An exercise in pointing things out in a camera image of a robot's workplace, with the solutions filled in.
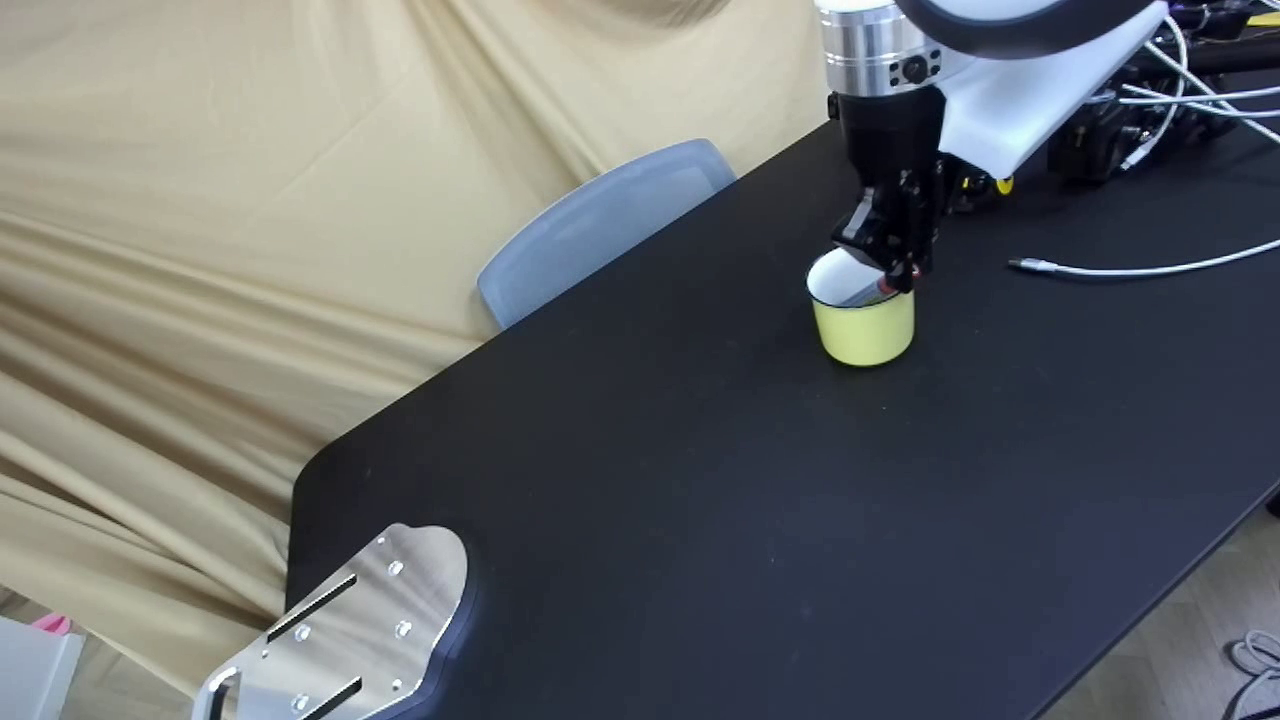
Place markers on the silver metal bracket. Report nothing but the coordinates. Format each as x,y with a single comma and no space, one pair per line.
369,640

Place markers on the yellow mug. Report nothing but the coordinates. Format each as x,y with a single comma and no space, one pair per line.
862,316

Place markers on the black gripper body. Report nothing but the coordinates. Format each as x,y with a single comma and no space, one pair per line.
893,150

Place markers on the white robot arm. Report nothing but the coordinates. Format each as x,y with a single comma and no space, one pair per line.
1009,71

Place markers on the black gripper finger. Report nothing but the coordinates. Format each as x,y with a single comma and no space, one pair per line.
906,265
862,252

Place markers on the beige cloth backdrop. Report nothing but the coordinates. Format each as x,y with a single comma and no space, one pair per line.
229,230

